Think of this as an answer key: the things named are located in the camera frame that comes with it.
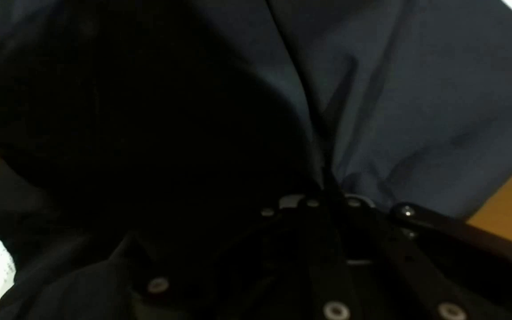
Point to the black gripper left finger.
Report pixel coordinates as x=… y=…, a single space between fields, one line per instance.
x=291 y=237

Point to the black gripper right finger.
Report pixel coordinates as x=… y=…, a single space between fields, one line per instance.
x=421 y=260

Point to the dark blue jacket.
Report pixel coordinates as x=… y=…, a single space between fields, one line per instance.
x=386 y=90

